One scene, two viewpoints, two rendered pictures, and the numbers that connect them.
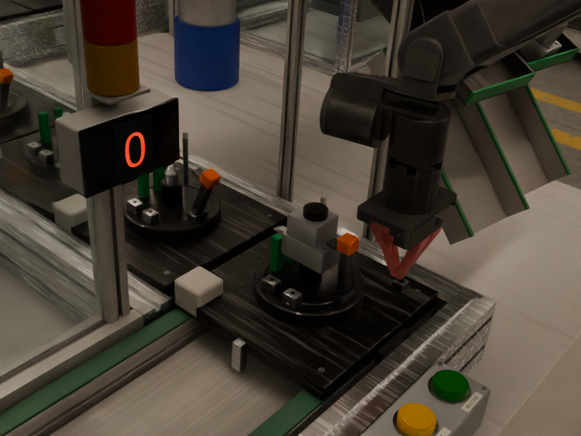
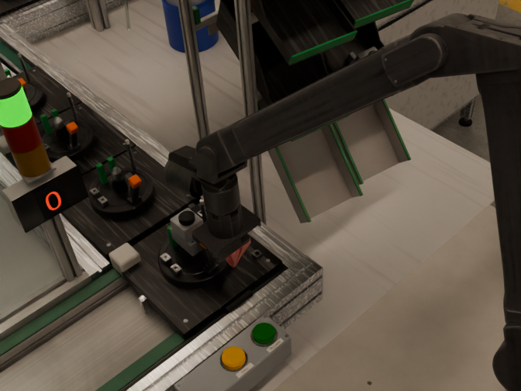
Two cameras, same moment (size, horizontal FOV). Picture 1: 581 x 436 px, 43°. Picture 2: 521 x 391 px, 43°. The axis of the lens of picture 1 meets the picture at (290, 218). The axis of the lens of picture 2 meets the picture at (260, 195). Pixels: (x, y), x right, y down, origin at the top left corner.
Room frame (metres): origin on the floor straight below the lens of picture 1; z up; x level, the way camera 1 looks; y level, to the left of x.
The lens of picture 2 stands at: (-0.04, -0.35, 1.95)
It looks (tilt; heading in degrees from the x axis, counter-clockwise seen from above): 44 degrees down; 13
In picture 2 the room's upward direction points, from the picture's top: 4 degrees counter-clockwise
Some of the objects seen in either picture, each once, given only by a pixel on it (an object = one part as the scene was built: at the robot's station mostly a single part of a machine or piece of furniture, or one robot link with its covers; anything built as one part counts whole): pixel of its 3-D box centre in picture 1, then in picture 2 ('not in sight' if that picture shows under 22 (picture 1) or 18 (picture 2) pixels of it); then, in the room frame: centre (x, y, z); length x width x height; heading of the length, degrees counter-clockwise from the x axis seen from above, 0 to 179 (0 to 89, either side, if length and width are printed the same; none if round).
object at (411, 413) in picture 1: (416, 422); (233, 358); (0.55, -0.15, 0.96); 0.04 x 0.04 x 0.02
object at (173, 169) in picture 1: (171, 189); (119, 181); (0.91, 0.17, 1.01); 0.24 x 0.24 x 0.13; 52
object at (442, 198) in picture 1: (411, 185); (225, 218); (0.68, -0.12, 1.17); 0.10 x 0.07 x 0.07; 142
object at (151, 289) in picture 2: (308, 298); (195, 263); (0.75, -0.03, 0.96); 0.24 x 0.24 x 0.02; 52
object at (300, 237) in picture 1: (307, 229); (185, 226); (0.76, -0.02, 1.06); 0.08 x 0.04 x 0.07; 52
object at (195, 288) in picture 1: (198, 291); (125, 259); (0.73, 0.11, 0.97); 0.05 x 0.05 x 0.04; 52
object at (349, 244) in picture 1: (340, 262); (205, 249); (0.72, -0.06, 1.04); 0.04 x 0.02 x 0.08; 52
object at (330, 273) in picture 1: (309, 285); (194, 257); (0.75, -0.03, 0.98); 0.14 x 0.14 x 0.02
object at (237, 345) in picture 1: (239, 355); (144, 304); (0.65, 0.05, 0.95); 0.01 x 0.01 x 0.04; 52
